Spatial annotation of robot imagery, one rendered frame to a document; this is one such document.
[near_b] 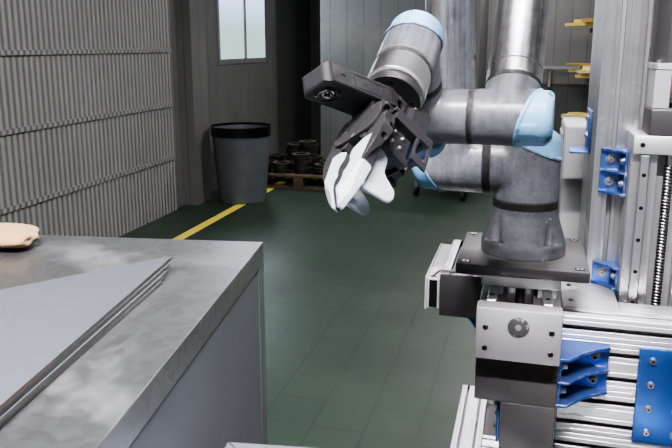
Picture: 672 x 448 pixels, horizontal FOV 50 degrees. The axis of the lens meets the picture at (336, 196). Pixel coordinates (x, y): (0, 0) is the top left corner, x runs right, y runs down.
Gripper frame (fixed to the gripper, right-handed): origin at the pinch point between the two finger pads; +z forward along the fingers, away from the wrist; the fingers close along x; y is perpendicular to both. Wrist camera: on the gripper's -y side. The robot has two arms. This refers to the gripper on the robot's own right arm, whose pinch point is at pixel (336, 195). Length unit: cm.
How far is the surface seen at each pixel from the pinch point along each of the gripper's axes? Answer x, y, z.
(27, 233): 74, -16, -19
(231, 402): 51, 23, -2
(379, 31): 374, 168, -658
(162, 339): 32.5, 2.0, 5.8
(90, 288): 46.5, -6.3, -2.0
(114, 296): 41.9, -3.9, -0.5
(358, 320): 211, 150, -168
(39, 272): 64, -11, -9
